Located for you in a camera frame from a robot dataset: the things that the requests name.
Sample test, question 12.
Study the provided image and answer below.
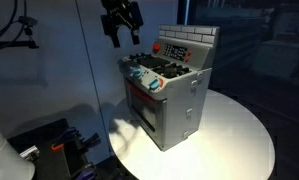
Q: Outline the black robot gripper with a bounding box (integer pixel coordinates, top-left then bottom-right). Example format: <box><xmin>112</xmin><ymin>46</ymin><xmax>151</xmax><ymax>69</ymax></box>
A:
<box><xmin>100</xmin><ymin>0</ymin><xmax>144</xmax><ymax>49</ymax></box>

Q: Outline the red round stove knob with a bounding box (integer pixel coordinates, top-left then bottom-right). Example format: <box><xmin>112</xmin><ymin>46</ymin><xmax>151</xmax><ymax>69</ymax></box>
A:
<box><xmin>152</xmin><ymin>42</ymin><xmax>162</xmax><ymax>54</ymax></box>

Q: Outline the blue stove knob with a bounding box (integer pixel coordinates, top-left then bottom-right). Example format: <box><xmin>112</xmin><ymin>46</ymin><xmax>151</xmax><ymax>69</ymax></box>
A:
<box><xmin>148</xmin><ymin>77</ymin><xmax>162</xmax><ymax>91</ymax></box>
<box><xmin>128</xmin><ymin>66</ymin><xmax>144</xmax><ymax>79</ymax></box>

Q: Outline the black stove burner grate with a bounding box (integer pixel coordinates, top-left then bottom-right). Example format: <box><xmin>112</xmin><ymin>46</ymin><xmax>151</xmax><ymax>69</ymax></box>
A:
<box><xmin>130</xmin><ymin>53</ymin><xmax>192</xmax><ymax>80</ymax></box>

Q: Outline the grey toy stove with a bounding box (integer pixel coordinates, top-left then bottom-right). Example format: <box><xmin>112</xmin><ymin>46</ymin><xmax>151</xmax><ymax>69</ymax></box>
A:
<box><xmin>117</xmin><ymin>23</ymin><xmax>221</xmax><ymax>153</ymax></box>

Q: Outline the toy oven door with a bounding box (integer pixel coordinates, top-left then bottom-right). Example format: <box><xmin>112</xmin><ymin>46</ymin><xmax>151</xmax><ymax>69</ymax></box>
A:
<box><xmin>124</xmin><ymin>78</ymin><xmax>166</xmax><ymax>135</ymax></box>

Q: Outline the black stand bar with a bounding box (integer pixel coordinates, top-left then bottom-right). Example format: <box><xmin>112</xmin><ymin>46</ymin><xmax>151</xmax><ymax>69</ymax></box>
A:
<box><xmin>0</xmin><ymin>39</ymin><xmax>40</xmax><ymax>51</ymax></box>

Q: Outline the orange clamp tip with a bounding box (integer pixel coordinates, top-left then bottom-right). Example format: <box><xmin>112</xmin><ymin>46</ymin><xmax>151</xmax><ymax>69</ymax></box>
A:
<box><xmin>50</xmin><ymin>143</ymin><xmax>65</xmax><ymax>152</ymax></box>

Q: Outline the black equipment box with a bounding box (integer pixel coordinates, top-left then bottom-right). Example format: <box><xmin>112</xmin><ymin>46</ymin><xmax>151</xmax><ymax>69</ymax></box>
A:
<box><xmin>7</xmin><ymin>118</ymin><xmax>102</xmax><ymax>180</ymax></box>

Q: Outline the red oven door handle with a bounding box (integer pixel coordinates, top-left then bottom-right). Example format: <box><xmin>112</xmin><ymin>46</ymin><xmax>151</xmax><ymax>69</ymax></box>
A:
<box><xmin>124</xmin><ymin>79</ymin><xmax>157</xmax><ymax>105</ymax></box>

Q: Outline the black camera on stand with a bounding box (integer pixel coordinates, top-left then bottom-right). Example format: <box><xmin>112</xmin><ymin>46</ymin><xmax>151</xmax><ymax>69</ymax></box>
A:
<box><xmin>17</xmin><ymin>15</ymin><xmax>39</xmax><ymax>38</ymax></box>

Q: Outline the purple handled clamp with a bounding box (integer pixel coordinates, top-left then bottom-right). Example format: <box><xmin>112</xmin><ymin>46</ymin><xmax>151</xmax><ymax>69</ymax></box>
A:
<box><xmin>54</xmin><ymin>127</ymin><xmax>79</xmax><ymax>145</ymax></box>
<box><xmin>73</xmin><ymin>166</ymin><xmax>97</xmax><ymax>180</ymax></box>

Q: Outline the black hanging cable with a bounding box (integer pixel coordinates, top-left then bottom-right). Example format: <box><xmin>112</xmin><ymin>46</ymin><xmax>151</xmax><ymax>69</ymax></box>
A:
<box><xmin>0</xmin><ymin>0</ymin><xmax>27</xmax><ymax>44</ymax></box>

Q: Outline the silver metal bracket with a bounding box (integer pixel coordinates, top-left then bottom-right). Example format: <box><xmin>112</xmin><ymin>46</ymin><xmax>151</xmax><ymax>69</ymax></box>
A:
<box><xmin>19</xmin><ymin>145</ymin><xmax>41</xmax><ymax>162</ymax></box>

